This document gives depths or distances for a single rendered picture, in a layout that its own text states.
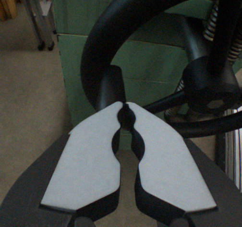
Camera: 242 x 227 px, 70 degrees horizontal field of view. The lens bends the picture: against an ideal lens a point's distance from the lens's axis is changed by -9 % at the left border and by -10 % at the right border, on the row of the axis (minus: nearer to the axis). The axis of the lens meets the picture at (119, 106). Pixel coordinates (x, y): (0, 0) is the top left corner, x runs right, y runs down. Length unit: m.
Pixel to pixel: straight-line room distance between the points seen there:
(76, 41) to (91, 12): 0.08
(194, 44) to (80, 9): 0.21
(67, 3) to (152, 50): 0.19
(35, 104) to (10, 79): 0.27
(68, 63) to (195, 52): 0.30
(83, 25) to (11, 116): 0.87
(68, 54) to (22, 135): 0.73
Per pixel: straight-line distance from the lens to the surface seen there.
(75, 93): 0.56
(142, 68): 0.46
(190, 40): 0.26
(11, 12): 1.78
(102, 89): 0.15
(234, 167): 0.99
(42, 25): 1.29
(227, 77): 0.21
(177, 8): 0.25
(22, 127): 1.11
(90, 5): 0.35
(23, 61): 1.39
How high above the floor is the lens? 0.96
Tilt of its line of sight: 59 degrees down
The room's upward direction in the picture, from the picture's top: 15 degrees clockwise
